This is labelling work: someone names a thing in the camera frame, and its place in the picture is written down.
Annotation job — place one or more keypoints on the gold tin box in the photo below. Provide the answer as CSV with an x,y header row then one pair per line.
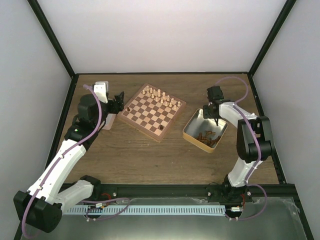
x,y
204,133

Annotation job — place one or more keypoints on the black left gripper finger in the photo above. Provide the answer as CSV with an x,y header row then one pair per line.
x,y
117,99
121,100

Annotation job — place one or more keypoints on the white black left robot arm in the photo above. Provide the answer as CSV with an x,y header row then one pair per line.
x,y
44,203

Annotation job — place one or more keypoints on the white slotted cable duct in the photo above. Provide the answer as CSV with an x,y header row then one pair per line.
x,y
151,210

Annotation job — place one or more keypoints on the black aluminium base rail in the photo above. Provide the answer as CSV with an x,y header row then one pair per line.
x,y
213,192

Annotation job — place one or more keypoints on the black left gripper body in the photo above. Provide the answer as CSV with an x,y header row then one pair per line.
x,y
114,110

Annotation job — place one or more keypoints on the pink tin box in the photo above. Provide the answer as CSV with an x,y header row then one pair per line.
x,y
109,121

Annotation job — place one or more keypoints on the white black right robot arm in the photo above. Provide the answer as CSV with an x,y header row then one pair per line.
x,y
254,142

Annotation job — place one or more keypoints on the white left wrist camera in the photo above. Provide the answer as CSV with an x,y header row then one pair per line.
x,y
101,89

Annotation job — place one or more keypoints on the wooden chess board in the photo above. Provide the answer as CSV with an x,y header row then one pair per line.
x,y
147,114

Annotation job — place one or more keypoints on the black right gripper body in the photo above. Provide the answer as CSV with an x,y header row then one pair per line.
x,y
208,114

